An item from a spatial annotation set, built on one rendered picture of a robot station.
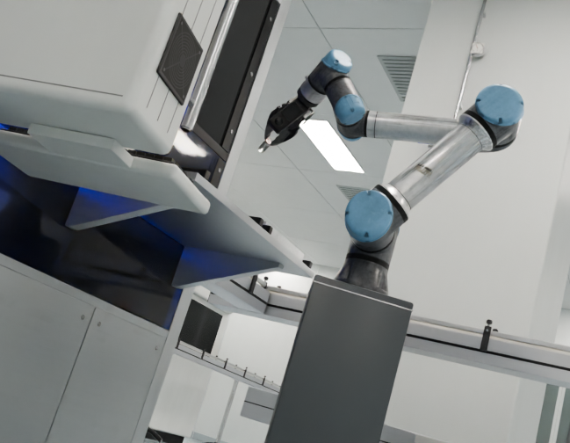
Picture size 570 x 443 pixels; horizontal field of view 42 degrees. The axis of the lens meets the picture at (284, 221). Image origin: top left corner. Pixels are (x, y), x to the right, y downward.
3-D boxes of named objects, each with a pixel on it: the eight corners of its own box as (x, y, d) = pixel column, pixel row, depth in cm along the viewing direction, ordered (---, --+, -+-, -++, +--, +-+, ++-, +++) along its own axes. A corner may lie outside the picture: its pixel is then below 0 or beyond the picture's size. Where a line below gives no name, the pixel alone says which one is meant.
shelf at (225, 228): (37, 160, 183) (40, 153, 183) (183, 254, 241) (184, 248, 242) (194, 180, 160) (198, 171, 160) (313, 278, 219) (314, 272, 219)
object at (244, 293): (180, 259, 243) (195, 215, 247) (143, 252, 250) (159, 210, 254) (267, 315, 300) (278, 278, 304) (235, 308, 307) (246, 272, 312)
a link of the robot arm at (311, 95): (321, 98, 199) (301, 76, 199) (312, 109, 202) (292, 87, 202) (335, 90, 204) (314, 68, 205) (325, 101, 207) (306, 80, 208)
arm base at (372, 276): (381, 309, 197) (390, 274, 199) (391, 300, 182) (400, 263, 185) (327, 293, 197) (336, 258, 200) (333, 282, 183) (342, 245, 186)
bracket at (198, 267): (170, 285, 224) (184, 245, 228) (176, 287, 227) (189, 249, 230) (266, 305, 208) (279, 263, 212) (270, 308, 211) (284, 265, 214)
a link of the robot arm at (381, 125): (516, 128, 202) (342, 112, 214) (521, 109, 192) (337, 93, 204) (512, 166, 199) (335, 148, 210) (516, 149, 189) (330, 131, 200)
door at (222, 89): (154, 85, 208) (218, -84, 224) (225, 153, 244) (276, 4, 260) (155, 85, 207) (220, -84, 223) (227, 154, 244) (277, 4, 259)
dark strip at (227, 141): (199, 206, 234) (271, -4, 255) (206, 212, 238) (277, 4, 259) (202, 206, 233) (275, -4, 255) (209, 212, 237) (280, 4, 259)
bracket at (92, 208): (64, 225, 182) (82, 177, 186) (72, 229, 185) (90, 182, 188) (173, 245, 166) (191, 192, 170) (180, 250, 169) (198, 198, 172)
